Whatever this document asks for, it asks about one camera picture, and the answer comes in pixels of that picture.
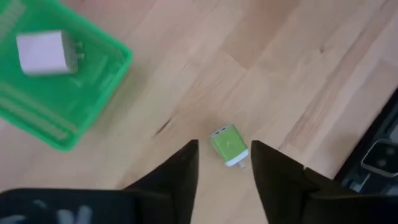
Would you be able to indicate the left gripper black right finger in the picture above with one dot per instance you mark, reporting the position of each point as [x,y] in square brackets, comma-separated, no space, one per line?
[292,199]

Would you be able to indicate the green plastic basket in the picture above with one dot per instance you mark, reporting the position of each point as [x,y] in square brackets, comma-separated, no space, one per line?
[62,109]

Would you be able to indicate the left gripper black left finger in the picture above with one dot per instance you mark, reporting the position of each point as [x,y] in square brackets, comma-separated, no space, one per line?
[140,205]

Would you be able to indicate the green white USB wall charger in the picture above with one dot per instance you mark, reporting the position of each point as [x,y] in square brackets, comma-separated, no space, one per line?
[230,144]

